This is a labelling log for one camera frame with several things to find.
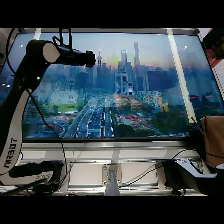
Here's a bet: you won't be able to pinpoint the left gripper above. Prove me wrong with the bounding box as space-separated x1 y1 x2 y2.
60 49 97 68

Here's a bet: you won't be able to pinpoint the brown pants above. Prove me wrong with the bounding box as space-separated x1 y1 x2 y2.
201 115 224 168

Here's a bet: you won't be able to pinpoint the heap of clothes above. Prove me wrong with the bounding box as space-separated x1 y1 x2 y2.
200 28 224 62

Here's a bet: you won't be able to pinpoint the black cable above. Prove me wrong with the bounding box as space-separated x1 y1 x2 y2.
4 28 72 194
119 148 189 188

